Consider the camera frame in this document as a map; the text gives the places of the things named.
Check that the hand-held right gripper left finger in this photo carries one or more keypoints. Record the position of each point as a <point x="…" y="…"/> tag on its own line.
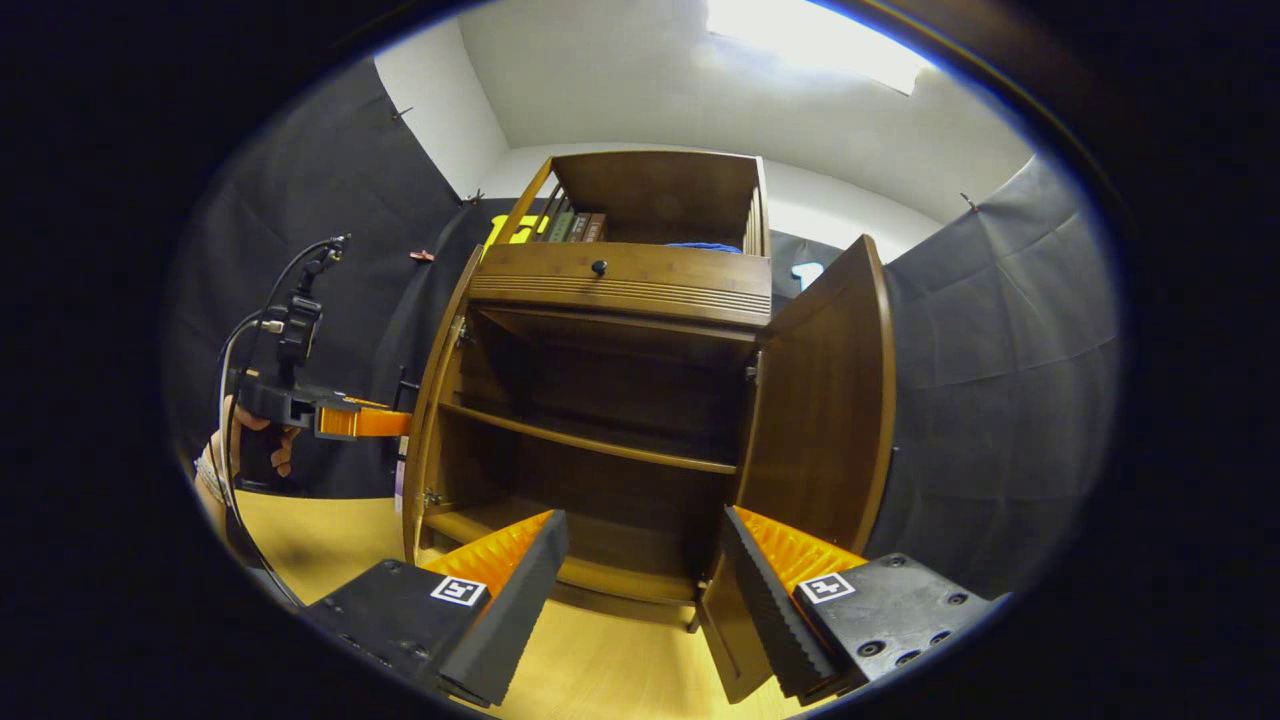
<point x="520" y="590"/>

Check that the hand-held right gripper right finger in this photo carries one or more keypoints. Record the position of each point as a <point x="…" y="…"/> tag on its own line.
<point x="760" y="590"/>

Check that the small paper box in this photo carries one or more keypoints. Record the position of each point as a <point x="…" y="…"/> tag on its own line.
<point x="400" y="488"/>

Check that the wooden cabinet drawer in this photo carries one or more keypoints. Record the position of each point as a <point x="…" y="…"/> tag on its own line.
<point x="680" y="285"/>

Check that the brown book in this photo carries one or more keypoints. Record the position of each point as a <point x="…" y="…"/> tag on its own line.
<point x="597" y="228"/>
<point x="580" y="228"/>

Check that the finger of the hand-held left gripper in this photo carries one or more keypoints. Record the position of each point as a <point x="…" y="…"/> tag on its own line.
<point x="370" y="422"/>

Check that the wooden double-door shoe cabinet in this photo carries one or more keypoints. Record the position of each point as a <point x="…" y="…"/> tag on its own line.
<point x="650" y="190"/>

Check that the wooden inner shelf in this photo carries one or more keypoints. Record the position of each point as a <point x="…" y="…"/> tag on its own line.
<point x="600" y="440"/>

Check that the black backdrop cloth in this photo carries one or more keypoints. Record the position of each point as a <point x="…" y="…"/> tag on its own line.
<point x="330" y="200"/>

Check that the blue cloth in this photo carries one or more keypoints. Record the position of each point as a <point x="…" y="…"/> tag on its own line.
<point x="705" y="247"/>

